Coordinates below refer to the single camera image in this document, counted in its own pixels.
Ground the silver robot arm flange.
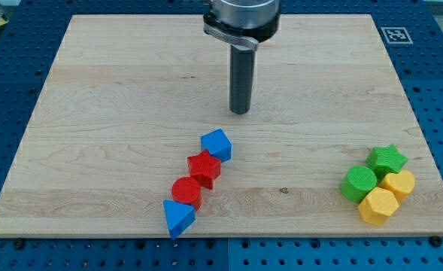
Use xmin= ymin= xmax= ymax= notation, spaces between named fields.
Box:
xmin=203 ymin=0 xmax=281 ymax=53

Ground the blue cube block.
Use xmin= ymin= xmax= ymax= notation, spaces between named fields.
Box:
xmin=200 ymin=129 xmax=232 ymax=163

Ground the red star block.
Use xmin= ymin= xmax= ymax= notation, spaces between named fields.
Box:
xmin=187 ymin=150 xmax=221 ymax=190

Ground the red cylinder block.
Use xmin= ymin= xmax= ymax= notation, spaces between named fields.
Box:
xmin=171 ymin=177 xmax=202 ymax=212

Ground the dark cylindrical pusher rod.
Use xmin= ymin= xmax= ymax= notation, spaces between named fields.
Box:
xmin=229 ymin=45 xmax=256 ymax=114

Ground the blue triangle block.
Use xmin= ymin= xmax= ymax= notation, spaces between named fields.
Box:
xmin=163 ymin=199 xmax=196 ymax=239

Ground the light wooden board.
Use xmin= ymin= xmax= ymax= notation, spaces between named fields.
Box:
xmin=0 ymin=14 xmax=443 ymax=239

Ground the green cylinder block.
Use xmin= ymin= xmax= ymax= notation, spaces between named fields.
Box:
xmin=340 ymin=166 xmax=378 ymax=202

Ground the green star block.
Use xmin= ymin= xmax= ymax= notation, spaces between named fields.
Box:
xmin=366 ymin=145 xmax=408 ymax=179

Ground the yellow hexagon block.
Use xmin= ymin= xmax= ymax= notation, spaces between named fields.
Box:
xmin=358 ymin=187 xmax=399 ymax=227

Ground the yellow heart block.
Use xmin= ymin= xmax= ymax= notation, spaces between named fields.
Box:
xmin=378 ymin=169 xmax=416 ymax=204

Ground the white fiducial marker tag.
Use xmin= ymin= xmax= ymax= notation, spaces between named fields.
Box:
xmin=381 ymin=26 xmax=413 ymax=44

